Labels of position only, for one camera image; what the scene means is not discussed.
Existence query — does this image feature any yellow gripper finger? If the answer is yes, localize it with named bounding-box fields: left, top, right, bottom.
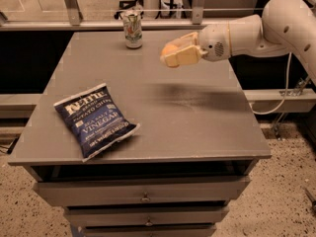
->
left=160, top=45, right=205, bottom=68
left=171, top=32, right=198, bottom=47

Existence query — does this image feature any middle grey drawer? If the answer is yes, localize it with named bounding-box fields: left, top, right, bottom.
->
left=65, top=204, right=229, bottom=227

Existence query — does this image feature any orange fruit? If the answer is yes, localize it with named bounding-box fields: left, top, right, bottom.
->
left=161, top=43, right=179, bottom=56

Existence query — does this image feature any bottom grey drawer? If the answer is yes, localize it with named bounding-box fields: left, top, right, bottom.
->
left=83, top=225, right=216, bottom=237

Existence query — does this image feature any white drink can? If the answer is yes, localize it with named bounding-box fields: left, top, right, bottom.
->
left=122, top=10, right=142, bottom=48

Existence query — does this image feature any white cable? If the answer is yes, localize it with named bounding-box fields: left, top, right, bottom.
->
left=250, top=52, right=293, bottom=117

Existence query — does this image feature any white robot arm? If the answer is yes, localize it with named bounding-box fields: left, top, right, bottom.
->
left=160, top=0, right=316, bottom=83

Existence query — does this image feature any grey drawer cabinet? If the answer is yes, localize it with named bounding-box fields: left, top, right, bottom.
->
left=7, top=29, right=273, bottom=237

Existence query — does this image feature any blue potato chips bag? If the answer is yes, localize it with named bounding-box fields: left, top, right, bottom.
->
left=53, top=83, right=140, bottom=162

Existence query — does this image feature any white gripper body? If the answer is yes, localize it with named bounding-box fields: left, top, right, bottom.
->
left=198, top=23, right=231, bottom=62

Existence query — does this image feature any grey drawer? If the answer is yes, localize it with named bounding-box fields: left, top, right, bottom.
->
left=65, top=204, right=229, bottom=227
left=83, top=225, right=216, bottom=237
left=34, top=176, right=250, bottom=206

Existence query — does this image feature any top grey drawer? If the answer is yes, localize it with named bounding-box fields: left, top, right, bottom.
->
left=34, top=176, right=250, bottom=206

